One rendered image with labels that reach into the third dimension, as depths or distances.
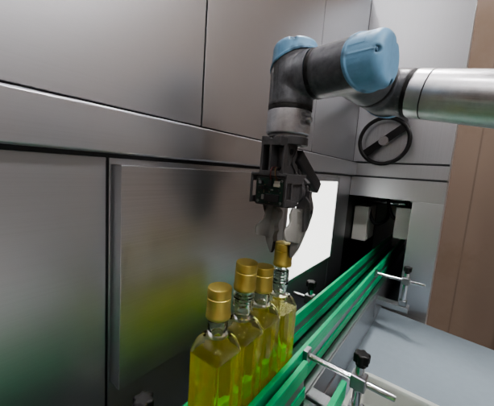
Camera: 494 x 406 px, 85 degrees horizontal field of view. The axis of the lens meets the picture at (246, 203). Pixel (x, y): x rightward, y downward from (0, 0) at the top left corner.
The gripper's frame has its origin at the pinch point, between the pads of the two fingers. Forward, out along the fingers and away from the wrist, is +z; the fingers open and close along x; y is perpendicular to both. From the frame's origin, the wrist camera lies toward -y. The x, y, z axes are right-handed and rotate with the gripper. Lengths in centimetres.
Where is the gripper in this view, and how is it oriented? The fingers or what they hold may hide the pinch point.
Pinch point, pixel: (283, 246)
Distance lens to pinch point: 52.1
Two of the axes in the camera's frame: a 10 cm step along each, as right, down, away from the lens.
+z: -0.7, 9.9, 1.2
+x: 7.8, 1.3, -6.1
